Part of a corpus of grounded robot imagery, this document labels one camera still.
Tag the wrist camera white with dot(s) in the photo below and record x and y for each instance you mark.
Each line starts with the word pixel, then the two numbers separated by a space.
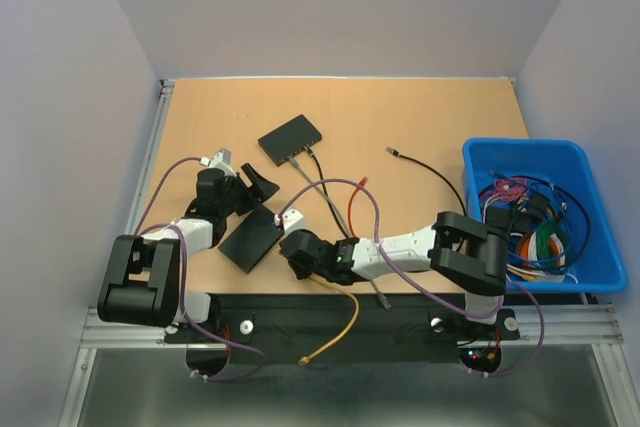
pixel 290 221
pixel 221 160

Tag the black box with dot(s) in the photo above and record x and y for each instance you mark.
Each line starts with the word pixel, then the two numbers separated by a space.
pixel 252 240

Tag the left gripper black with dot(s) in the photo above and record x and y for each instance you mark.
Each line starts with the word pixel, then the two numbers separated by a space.
pixel 262 189

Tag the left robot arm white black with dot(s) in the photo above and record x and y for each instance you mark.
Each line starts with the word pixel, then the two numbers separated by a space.
pixel 142 279

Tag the black network switch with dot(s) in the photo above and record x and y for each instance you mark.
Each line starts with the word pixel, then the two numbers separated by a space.
pixel 289 139

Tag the blue plastic bin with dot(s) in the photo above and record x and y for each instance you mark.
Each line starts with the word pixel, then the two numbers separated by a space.
pixel 560 170

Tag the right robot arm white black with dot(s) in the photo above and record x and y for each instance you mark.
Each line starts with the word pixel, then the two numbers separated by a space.
pixel 467 252

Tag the aluminium frame rail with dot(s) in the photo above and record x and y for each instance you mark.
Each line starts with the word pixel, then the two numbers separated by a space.
pixel 96 335

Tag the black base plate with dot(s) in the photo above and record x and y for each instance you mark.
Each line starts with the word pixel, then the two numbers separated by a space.
pixel 330 329

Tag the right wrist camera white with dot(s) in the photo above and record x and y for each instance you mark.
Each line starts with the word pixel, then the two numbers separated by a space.
pixel 290 221

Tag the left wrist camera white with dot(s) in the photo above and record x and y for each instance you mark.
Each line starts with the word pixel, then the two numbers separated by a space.
pixel 221 160

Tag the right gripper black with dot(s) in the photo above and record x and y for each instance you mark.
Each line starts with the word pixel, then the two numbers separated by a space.
pixel 300 271

